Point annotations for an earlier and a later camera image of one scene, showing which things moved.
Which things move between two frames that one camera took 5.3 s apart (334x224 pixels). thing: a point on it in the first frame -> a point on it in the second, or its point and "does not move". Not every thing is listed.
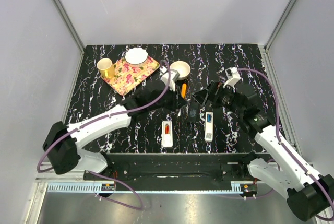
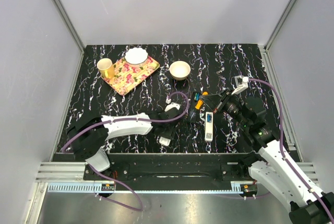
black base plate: (176, 167) does not move
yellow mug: (106, 68) does not move
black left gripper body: (169, 100) -> (169, 131)
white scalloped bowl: (136, 57) does not move
